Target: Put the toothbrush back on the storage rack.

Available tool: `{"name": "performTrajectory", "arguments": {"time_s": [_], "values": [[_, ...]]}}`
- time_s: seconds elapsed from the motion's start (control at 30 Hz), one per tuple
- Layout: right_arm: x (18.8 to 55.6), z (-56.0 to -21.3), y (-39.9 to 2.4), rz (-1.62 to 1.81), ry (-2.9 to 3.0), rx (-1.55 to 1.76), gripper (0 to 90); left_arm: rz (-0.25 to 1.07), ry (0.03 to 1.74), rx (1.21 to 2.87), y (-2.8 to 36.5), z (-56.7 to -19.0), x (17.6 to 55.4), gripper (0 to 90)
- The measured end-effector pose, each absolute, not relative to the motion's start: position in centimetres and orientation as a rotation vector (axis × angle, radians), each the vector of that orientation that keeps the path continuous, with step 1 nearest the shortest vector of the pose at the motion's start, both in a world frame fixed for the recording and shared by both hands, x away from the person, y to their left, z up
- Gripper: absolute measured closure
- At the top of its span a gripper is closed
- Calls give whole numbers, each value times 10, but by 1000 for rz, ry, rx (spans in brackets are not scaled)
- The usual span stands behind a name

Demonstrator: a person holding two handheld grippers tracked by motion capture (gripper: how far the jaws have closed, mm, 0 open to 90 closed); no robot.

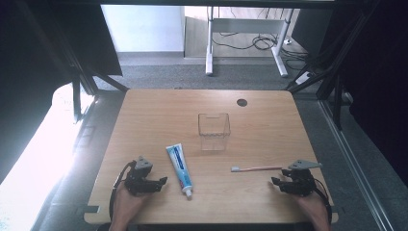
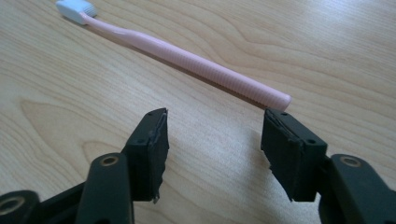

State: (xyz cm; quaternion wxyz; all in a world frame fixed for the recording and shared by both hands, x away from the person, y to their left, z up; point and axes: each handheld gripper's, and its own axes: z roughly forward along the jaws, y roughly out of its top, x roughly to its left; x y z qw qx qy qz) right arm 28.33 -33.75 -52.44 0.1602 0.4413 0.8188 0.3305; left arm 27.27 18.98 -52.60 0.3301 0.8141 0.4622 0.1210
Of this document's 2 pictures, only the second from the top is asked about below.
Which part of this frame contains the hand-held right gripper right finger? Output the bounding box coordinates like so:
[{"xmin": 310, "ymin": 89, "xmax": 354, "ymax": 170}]
[{"xmin": 261, "ymin": 107, "xmax": 396, "ymax": 224}]

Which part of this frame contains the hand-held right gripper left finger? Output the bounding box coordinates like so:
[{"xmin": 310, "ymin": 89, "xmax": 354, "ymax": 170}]
[{"xmin": 75, "ymin": 107, "xmax": 170, "ymax": 224}]

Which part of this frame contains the pink toothbrush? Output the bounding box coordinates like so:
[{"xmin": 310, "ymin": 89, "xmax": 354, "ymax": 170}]
[{"xmin": 55, "ymin": 0, "xmax": 293, "ymax": 112}]

